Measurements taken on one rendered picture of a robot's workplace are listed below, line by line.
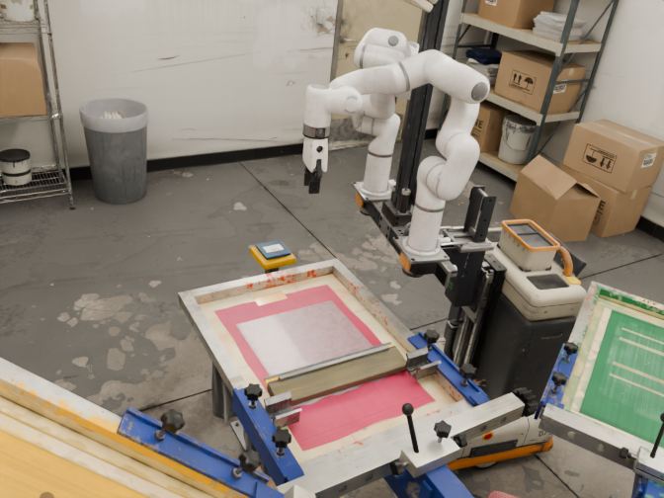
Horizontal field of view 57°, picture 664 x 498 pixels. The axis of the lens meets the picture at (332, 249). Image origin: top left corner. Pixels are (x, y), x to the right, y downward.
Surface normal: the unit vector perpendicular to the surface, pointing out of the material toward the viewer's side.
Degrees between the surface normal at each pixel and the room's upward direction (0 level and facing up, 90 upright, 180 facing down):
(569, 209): 90
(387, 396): 0
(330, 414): 0
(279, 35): 90
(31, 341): 0
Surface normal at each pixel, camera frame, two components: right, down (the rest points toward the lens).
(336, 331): 0.10, -0.86
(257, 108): 0.50, 0.48
